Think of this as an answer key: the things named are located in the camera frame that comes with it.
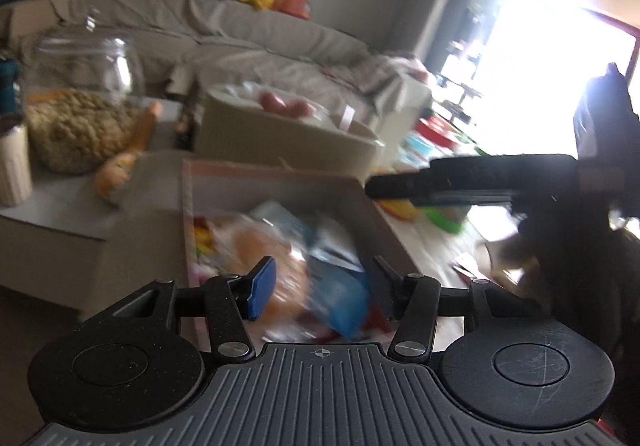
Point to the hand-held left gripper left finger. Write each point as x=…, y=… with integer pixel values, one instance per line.
x=262, y=288

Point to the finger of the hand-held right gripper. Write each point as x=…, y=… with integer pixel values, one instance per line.
x=400, y=186
x=500, y=171

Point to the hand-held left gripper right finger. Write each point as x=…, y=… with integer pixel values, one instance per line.
x=385, y=278

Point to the clear bag of bread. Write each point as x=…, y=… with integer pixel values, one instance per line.
x=272, y=271

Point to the blue snack packet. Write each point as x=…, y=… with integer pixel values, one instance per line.
x=337, y=286

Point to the pink white cardboard box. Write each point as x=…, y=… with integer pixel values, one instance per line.
x=280, y=186

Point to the glass jar of puffed snacks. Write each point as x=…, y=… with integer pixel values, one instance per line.
x=75, y=126

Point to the yellow snack packet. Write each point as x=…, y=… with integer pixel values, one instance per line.
x=399, y=209

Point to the clear container with red lid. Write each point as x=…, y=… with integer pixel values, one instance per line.
x=437, y=131

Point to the pink sausages pack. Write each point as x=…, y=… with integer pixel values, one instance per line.
x=285, y=105

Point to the orange plush toy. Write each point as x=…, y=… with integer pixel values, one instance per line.
x=292, y=6

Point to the grey covered sofa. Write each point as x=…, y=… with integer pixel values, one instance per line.
x=240, y=41

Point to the yellow plush toy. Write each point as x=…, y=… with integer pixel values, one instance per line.
x=262, y=1

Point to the white ribbed cup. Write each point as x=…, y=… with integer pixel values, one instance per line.
x=14, y=166

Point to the teal bottle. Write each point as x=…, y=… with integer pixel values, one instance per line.
x=9, y=86

